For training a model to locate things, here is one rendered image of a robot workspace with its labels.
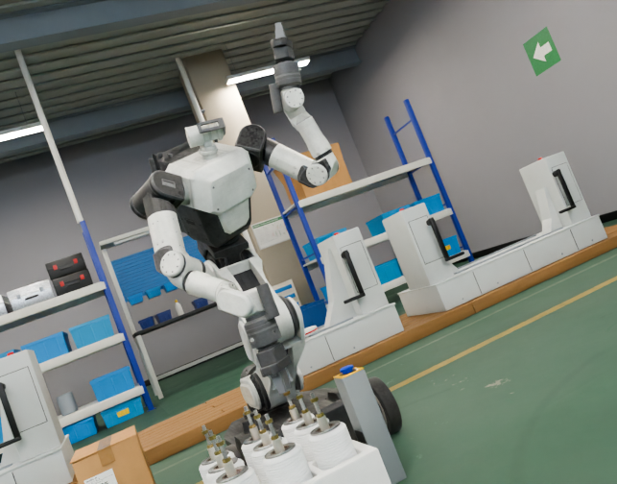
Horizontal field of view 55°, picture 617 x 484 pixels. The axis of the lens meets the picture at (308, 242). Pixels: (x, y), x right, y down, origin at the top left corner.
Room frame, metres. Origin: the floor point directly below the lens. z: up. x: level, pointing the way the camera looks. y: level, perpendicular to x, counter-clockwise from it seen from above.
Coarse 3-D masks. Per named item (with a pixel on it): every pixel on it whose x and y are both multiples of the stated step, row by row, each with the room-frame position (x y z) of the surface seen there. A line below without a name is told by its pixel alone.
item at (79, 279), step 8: (80, 272) 5.72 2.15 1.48; (88, 272) 5.75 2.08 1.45; (56, 280) 5.63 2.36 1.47; (64, 280) 5.66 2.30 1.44; (72, 280) 5.68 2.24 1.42; (80, 280) 5.71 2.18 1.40; (88, 280) 5.74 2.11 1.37; (56, 288) 5.62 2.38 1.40; (64, 288) 5.65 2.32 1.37; (72, 288) 5.67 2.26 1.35; (80, 288) 5.70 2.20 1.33
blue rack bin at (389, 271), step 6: (384, 264) 6.75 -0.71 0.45; (390, 264) 6.79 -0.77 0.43; (396, 264) 6.82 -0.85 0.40; (378, 270) 6.73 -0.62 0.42; (384, 270) 6.75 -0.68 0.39; (390, 270) 6.78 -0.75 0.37; (396, 270) 6.81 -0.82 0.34; (378, 276) 6.72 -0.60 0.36; (384, 276) 6.75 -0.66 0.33; (390, 276) 6.77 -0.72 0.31; (396, 276) 6.79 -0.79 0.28; (384, 282) 6.74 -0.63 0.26
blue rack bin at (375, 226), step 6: (396, 210) 6.92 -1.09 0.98; (378, 216) 6.94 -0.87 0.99; (384, 216) 6.87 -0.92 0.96; (372, 222) 7.15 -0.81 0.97; (378, 222) 7.01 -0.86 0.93; (372, 228) 7.21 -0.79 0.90; (378, 228) 7.07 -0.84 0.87; (384, 228) 6.94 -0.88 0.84; (372, 234) 7.28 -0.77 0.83; (378, 234) 7.15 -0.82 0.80
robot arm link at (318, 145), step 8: (312, 128) 1.99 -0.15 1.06; (304, 136) 2.01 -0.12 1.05; (312, 136) 2.00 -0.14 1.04; (320, 136) 2.00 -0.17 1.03; (312, 144) 2.00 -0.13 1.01; (320, 144) 2.00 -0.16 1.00; (328, 144) 2.02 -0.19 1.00; (312, 152) 2.02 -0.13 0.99; (320, 152) 2.00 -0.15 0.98; (328, 152) 2.01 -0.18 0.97; (320, 160) 2.00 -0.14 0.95; (328, 160) 2.01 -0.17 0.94; (336, 160) 2.05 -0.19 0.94; (328, 168) 2.00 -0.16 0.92; (336, 168) 2.07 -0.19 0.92; (328, 176) 2.01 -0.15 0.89
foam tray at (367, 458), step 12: (360, 444) 1.46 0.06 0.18; (360, 456) 1.36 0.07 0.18; (372, 456) 1.37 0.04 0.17; (312, 468) 1.42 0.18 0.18; (336, 468) 1.35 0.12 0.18; (348, 468) 1.35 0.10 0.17; (360, 468) 1.36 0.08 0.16; (372, 468) 1.37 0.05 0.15; (384, 468) 1.38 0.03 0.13; (312, 480) 1.33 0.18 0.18; (324, 480) 1.33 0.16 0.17; (336, 480) 1.34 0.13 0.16; (348, 480) 1.35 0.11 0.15; (360, 480) 1.35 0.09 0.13; (372, 480) 1.36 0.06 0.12; (384, 480) 1.37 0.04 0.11
